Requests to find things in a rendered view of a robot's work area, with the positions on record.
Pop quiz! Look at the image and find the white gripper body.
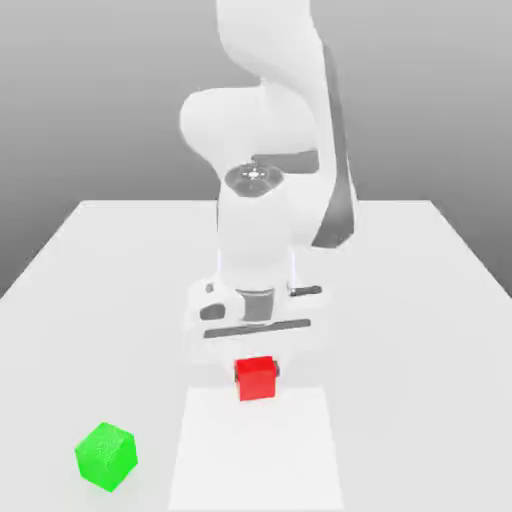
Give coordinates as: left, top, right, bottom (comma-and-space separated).
187, 313, 330, 366

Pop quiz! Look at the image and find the small red cube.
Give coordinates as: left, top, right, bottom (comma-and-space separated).
234, 355, 278, 402

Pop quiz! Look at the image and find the small green cube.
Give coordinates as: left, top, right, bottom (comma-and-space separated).
74, 421, 139, 494

